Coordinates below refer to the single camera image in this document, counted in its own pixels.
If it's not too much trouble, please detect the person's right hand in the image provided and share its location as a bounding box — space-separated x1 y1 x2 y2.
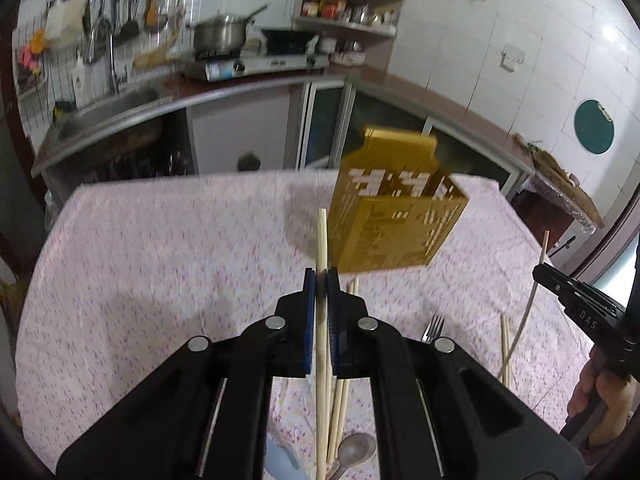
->
567 347 638 450

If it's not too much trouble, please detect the black wok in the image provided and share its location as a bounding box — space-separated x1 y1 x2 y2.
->
260 28 317 55

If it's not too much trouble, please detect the wooden chopstick pair right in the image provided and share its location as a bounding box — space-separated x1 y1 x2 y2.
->
500 313 511 388

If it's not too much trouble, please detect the steel kitchen sink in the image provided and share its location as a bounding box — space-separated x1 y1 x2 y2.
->
56 87 162 140

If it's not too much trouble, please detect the light wooden chopstick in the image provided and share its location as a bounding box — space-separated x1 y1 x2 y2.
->
316 208 329 479

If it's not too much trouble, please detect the green round cutting board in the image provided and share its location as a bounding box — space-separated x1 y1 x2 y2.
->
574 100 614 155

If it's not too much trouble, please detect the steel cooking pot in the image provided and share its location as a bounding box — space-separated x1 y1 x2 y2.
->
186 3 270 58

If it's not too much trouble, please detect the chrome faucet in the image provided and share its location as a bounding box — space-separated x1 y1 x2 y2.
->
85 15 120 96

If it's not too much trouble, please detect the silver fork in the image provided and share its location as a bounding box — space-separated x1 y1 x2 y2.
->
421 314 445 344

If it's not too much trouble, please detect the light blue utensil handle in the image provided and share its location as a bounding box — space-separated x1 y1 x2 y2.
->
264 434 308 480

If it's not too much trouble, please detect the silver gas stove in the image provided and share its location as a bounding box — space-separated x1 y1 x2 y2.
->
179 54 330 82

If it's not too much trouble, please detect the wooden board with vegetables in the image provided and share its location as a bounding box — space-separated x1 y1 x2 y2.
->
512 133 604 229

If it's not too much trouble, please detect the hanging utensil rack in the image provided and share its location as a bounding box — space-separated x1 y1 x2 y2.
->
11 0 186 139

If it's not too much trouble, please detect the thin wooden chopstick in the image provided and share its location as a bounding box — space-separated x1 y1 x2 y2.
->
496 230 551 380

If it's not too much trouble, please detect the corner wall shelf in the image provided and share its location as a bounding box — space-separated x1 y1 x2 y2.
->
292 0 406 70

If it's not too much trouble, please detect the yellow perforated utensil holder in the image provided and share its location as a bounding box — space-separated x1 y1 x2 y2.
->
328 126 469 273

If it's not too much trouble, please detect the pink floral tablecloth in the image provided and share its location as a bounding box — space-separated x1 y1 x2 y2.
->
15 170 590 467

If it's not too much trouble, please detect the silver metal spoon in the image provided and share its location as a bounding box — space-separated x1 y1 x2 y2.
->
329 432 376 480

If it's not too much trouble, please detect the kitchen counter with cabinets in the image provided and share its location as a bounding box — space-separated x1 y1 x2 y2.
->
30 64 536 196

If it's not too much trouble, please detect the white soap bottle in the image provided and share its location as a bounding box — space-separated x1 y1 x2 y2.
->
72 55 89 110

